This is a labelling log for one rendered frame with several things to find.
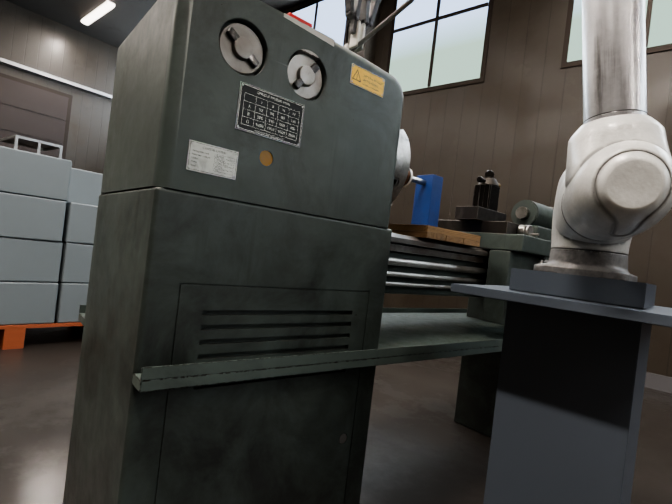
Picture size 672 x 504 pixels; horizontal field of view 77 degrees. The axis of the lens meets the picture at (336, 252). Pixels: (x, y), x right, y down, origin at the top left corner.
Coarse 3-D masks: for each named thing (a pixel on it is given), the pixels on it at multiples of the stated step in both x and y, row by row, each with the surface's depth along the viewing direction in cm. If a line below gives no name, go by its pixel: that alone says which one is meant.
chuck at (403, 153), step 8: (400, 136) 128; (400, 144) 126; (408, 144) 129; (400, 152) 126; (408, 152) 128; (400, 160) 126; (408, 160) 128; (400, 168) 126; (408, 168) 128; (400, 176) 127; (400, 184) 129; (392, 192) 129; (392, 200) 132
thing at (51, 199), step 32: (0, 160) 237; (32, 160) 247; (64, 160) 259; (0, 192) 238; (32, 192) 249; (64, 192) 261; (96, 192) 310; (0, 224) 239; (32, 224) 250; (64, 224) 269; (0, 256) 241; (32, 256) 252; (64, 256) 265; (0, 288) 242; (32, 288) 253; (64, 288) 266; (0, 320) 243; (32, 320) 254; (64, 320) 267
